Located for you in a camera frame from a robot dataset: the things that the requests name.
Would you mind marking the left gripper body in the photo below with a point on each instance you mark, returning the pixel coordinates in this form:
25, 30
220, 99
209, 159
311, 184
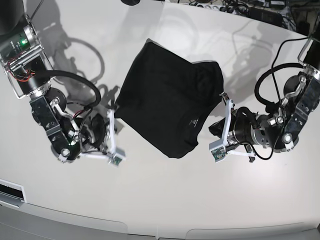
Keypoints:
248, 126

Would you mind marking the black t-shirt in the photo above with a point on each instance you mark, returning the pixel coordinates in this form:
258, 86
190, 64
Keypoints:
167, 99

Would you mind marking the white power strip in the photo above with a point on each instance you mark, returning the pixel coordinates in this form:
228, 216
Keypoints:
209, 4

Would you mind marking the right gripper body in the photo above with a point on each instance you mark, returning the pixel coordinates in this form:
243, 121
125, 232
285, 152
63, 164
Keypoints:
93, 134

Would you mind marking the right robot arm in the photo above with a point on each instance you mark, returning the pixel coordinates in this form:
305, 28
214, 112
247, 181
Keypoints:
30, 73

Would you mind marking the white table slot panel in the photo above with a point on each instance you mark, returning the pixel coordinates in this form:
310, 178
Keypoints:
12, 194

